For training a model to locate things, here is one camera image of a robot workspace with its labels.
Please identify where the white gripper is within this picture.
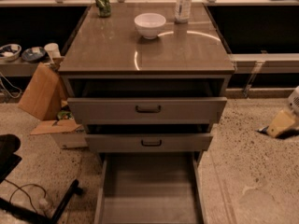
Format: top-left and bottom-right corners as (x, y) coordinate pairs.
(266, 86), (299, 138)

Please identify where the grey drawer cabinet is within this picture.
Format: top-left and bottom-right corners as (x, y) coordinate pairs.
(58, 2), (236, 161)

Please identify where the grey bottom drawer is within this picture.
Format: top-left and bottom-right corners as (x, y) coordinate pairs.
(94, 153), (205, 224)

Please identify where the grey drawer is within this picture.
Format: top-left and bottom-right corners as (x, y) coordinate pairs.
(94, 153), (205, 224)
(85, 133), (212, 153)
(67, 97), (227, 124)

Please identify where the grey middle drawer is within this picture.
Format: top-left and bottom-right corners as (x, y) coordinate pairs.
(85, 133), (212, 153)

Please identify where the grey top drawer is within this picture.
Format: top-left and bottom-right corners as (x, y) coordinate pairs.
(67, 97), (227, 124)

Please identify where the grey low shelf right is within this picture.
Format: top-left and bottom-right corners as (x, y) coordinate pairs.
(229, 53), (299, 74)

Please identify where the grey low shelf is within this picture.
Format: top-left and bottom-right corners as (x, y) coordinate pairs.
(229, 53), (299, 74)
(0, 57), (64, 77)

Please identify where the clear plastic water bottle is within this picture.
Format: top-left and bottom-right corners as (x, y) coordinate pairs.
(175, 0), (192, 23)

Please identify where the white ceramic bowl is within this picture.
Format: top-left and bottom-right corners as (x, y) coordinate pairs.
(135, 13), (166, 39)

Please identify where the white cardboard box open flap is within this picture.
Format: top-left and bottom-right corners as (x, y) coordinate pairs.
(31, 119), (87, 148)

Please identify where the green snack bag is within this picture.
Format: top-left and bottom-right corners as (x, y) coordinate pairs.
(57, 110), (74, 120)

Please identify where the green soda can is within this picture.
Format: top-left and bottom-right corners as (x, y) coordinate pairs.
(95, 0), (111, 18)

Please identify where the brown cardboard box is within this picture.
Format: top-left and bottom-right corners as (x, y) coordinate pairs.
(18, 63), (67, 120)

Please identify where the white paper cup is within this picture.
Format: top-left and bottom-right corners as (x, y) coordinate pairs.
(44, 43), (61, 59)

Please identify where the blue patterned plate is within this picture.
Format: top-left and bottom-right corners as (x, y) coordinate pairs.
(21, 47), (46, 63)

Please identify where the black chair base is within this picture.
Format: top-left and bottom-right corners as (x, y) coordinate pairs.
(0, 133), (84, 224)

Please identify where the grey low shelf left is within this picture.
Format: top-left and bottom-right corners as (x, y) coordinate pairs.
(0, 57), (64, 77)

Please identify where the blue patterned bowl left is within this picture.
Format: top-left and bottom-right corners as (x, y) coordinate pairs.
(0, 44), (21, 62)

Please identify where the black cable on floor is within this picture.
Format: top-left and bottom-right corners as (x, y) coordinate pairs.
(5, 179), (50, 213)

